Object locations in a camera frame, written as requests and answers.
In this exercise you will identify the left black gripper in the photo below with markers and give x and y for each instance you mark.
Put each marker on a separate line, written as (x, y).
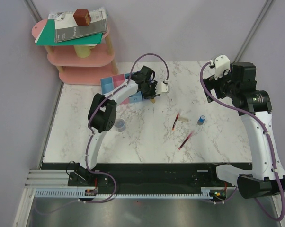
(154, 95)

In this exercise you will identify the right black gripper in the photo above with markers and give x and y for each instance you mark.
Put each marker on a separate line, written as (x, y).
(210, 83)

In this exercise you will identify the pastel four-compartment drawer organizer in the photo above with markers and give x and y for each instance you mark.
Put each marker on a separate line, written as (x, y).
(108, 84)

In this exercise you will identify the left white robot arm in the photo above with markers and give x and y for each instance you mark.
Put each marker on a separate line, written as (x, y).
(102, 113)

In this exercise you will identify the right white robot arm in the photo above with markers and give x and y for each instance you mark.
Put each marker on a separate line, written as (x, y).
(267, 173)

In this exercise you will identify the blue-capped small bottle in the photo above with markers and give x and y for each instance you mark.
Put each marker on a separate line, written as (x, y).
(201, 120)

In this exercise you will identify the red pen upper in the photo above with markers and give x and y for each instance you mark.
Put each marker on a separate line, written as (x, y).
(176, 119)

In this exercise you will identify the red pen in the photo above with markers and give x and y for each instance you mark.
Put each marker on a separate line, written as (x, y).
(186, 139)
(176, 119)

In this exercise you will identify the clear paperclip jar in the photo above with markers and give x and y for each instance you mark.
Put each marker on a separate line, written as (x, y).
(120, 125)

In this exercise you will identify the red pen lower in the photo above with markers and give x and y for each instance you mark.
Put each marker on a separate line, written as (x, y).
(186, 139)

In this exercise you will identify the cream cylinder on shelf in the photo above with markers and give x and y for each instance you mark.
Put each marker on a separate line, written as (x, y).
(82, 51)

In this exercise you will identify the grey manual booklet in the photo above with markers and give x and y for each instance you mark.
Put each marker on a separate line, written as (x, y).
(70, 33)

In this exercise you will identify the pink three-tier shelf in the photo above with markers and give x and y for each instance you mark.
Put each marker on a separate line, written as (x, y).
(84, 71)

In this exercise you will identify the dark red cube box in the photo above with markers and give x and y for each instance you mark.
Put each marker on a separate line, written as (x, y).
(82, 17)

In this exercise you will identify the white papers stack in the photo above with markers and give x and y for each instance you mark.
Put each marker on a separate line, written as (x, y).
(66, 19)

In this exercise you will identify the green folder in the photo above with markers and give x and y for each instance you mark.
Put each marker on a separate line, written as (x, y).
(48, 33)

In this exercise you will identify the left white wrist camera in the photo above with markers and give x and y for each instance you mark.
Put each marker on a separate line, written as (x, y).
(162, 87)

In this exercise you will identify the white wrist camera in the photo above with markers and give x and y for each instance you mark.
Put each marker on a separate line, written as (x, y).
(162, 87)
(220, 63)

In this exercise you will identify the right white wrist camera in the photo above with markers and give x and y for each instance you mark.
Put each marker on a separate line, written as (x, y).
(220, 63)

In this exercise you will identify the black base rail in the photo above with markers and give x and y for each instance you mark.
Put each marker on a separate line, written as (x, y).
(143, 177)

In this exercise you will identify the white slotted cable duct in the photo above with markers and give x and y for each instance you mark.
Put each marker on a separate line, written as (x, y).
(206, 193)

